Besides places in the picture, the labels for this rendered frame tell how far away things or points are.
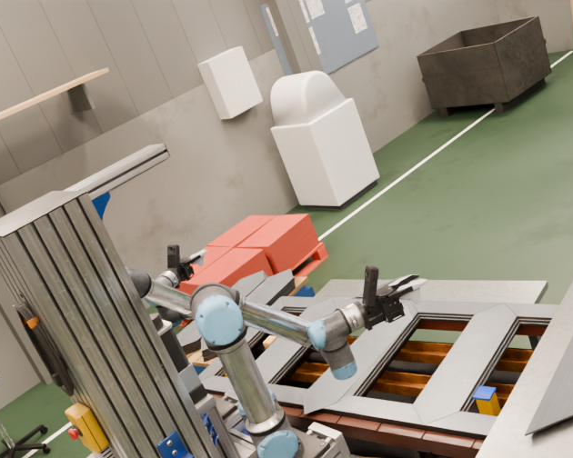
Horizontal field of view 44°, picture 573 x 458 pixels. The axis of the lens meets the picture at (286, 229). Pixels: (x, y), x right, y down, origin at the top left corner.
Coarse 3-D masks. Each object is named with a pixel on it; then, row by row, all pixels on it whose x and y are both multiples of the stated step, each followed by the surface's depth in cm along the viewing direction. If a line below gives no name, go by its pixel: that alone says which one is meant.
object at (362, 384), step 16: (416, 320) 300; (432, 320) 298; (448, 320) 293; (464, 320) 288; (528, 320) 270; (544, 320) 266; (256, 336) 339; (400, 336) 292; (512, 336) 266; (304, 352) 312; (384, 352) 285; (496, 352) 259; (288, 368) 304; (368, 368) 278; (368, 384) 272; (480, 384) 247; (352, 416) 257; (368, 416) 251; (448, 432) 231; (464, 432) 226
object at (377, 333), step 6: (366, 330) 305; (372, 330) 303; (378, 330) 301; (384, 330) 300; (390, 330) 298; (396, 330) 296; (402, 330) 294; (366, 336) 300; (372, 336) 298; (378, 336) 297; (384, 336) 295; (390, 336) 293; (396, 336) 292
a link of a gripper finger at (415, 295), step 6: (414, 282) 196; (420, 282) 196; (426, 282) 196; (402, 288) 195; (414, 288) 195; (408, 294) 196; (414, 294) 196; (420, 294) 196; (402, 300) 196; (414, 300) 196; (420, 300) 196
